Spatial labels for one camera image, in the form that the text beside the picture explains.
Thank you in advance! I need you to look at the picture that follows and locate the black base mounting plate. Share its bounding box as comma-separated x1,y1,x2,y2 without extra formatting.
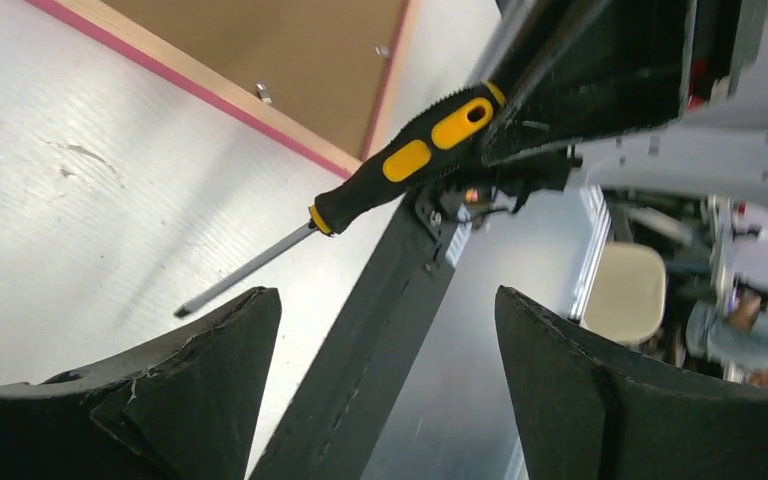
251,186,466,479

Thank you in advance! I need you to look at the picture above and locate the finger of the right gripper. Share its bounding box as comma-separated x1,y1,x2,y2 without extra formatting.
480,1,696,165

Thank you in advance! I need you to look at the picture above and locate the pink picture frame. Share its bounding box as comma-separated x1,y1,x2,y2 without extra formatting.
39,0,419,176

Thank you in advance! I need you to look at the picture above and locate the beige chair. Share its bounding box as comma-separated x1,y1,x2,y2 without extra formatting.
582,242,667,346

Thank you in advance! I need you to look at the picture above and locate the aluminium front rail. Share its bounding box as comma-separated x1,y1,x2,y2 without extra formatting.
568,186,611,323

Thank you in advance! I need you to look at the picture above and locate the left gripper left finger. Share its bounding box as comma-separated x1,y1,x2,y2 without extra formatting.
0,287,282,479

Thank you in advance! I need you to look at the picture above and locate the yellow black screwdriver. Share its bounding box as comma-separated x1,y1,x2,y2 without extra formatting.
174,82,506,319

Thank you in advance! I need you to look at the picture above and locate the right white cable duct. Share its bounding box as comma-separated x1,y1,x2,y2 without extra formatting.
445,204,473,268

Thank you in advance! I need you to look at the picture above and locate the person in background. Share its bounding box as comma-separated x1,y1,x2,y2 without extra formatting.
675,283,768,388

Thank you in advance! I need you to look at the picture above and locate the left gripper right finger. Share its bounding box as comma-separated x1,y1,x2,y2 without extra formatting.
495,286,768,480

